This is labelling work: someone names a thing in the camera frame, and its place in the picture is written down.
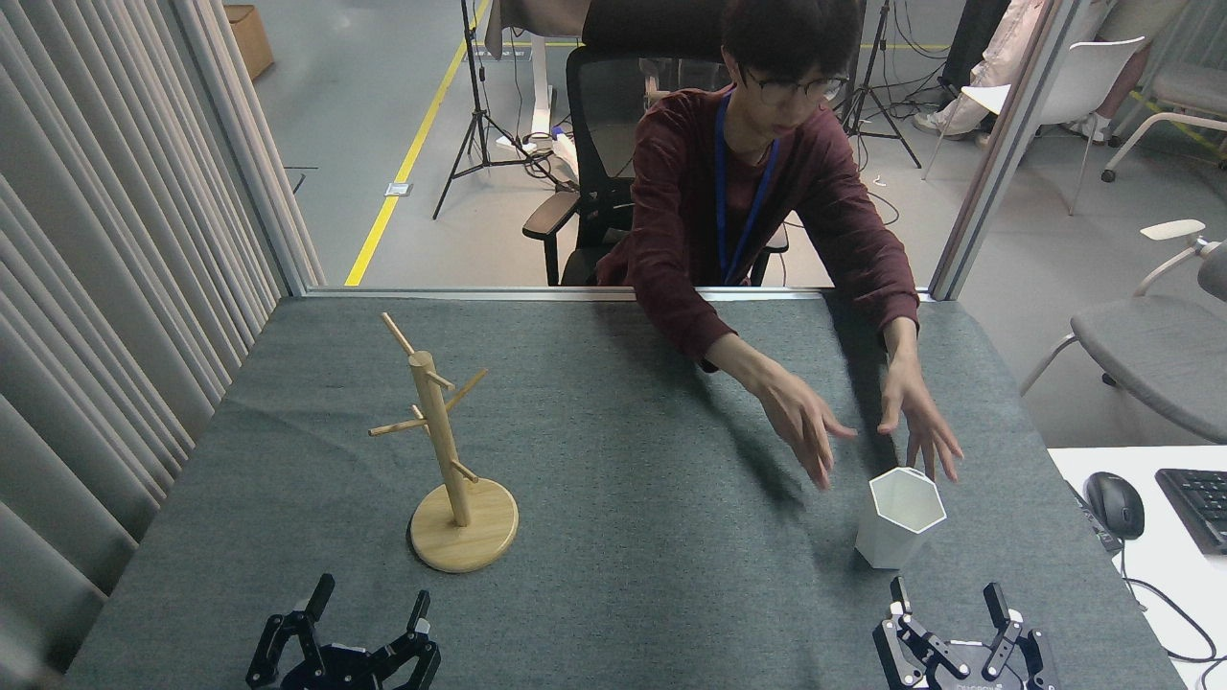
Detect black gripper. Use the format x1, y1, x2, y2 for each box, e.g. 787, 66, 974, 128
872, 575, 1058, 690
246, 573, 443, 690

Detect white hexagonal cup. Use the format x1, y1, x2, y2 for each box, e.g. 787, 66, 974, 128
855, 467, 948, 570

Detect wooden cup rack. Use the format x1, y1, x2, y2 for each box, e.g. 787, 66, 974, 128
368, 312, 520, 574

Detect person's left hand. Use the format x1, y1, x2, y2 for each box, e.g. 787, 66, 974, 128
877, 353, 964, 483

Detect person's right hand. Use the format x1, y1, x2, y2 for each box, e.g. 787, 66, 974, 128
755, 367, 859, 491

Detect black computer mouse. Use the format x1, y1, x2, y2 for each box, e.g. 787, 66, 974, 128
1085, 471, 1146, 540

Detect black keyboard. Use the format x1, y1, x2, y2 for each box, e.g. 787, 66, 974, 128
1155, 468, 1227, 555

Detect grey chair with white armrest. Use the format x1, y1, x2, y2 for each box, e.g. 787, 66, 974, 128
1019, 219, 1227, 444

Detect silver table edge bar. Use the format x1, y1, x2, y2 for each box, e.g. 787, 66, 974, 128
305, 286, 933, 303

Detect beige pleated curtain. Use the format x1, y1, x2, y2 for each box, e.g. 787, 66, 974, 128
0, 0, 327, 690

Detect black tripod stand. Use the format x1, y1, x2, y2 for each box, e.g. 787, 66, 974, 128
839, 0, 921, 170
432, 0, 557, 219

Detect white plastic chair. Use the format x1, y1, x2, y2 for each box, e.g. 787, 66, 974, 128
922, 36, 1146, 216

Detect black glasses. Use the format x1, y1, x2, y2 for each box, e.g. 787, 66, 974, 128
738, 65, 851, 104

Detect person in pale trousers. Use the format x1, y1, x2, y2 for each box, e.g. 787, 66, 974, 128
913, 0, 1190, 145

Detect black office chair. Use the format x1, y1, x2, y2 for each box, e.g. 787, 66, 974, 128
522, 0, 789, 287

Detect white standing desk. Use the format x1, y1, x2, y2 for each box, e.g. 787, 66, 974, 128
484, 0, 590, 154

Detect cardboard box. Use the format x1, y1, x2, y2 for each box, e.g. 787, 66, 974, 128
223, 5, 275, 81

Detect black cable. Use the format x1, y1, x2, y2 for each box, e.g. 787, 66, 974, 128
1117, 541, 1227, 690

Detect silver metal post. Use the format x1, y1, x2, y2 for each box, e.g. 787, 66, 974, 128
930, 0, 1065, 301

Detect blue lanyard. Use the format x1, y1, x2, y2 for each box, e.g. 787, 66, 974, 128
714, 91, 779, 287

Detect grey chair with white frame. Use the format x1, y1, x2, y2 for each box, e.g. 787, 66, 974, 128
1100, 62, 1227, 183

